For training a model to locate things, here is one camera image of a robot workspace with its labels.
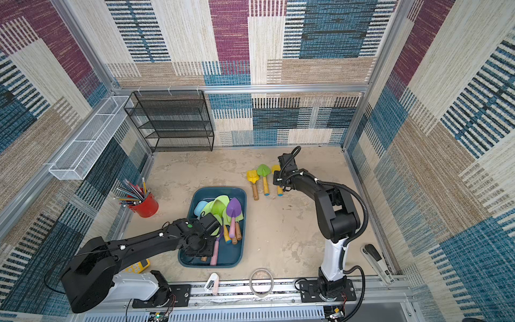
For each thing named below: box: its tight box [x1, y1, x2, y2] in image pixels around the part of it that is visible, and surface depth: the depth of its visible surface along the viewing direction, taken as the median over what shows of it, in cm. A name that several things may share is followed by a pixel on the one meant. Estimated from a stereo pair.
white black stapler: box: [360, 243, 395, 286], surface depth 79 cm
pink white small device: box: [203, 272, 220, 296], surface depth 76 cm
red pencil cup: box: [128, 193, 159, 219], surface depth 96 cm
